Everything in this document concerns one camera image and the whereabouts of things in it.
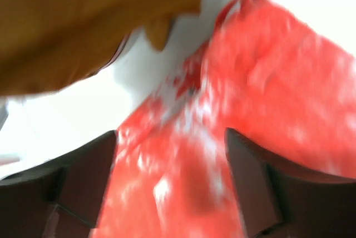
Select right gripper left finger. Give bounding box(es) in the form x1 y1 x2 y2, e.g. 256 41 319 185
1 131 117 238

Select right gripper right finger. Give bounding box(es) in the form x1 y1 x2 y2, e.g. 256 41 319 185
225 128 355 237

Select red white patterned trousers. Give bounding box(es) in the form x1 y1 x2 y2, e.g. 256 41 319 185
91 0 355 237

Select brown trousers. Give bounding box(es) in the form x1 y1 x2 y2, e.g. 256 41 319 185
1 0 201 96

